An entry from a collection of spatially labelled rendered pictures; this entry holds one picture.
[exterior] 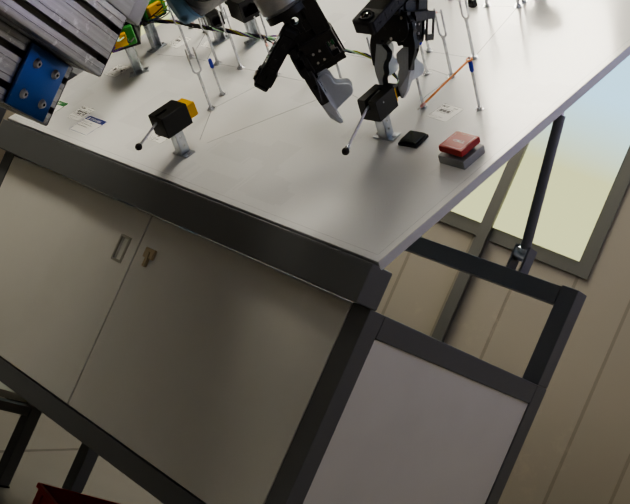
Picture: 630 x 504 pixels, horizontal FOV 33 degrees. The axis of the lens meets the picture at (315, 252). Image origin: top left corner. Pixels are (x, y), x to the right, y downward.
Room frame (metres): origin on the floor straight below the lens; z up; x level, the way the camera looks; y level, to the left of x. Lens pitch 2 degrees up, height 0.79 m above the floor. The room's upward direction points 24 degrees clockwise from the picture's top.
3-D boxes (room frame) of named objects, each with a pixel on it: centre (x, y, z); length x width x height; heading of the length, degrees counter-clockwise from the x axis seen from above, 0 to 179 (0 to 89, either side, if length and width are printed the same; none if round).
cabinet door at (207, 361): (1.85, 0.11, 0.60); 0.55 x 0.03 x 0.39; 47
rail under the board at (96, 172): (2.02, 0.32, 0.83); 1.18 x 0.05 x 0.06; 47
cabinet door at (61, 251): (2.23, 0.51, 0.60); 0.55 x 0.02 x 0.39; 47
